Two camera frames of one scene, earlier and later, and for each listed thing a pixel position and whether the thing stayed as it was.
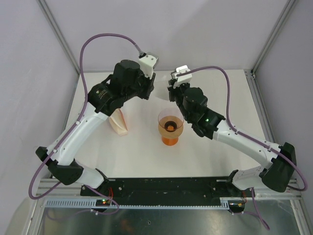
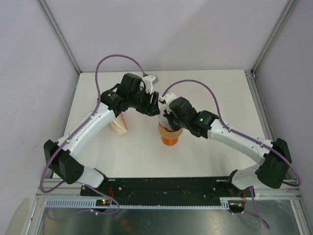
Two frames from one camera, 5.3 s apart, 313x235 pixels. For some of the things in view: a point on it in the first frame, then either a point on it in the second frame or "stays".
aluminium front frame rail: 62,190 stays
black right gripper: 172,90 -> 169,117
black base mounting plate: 145,188 stays
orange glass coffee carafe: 169,141 stays
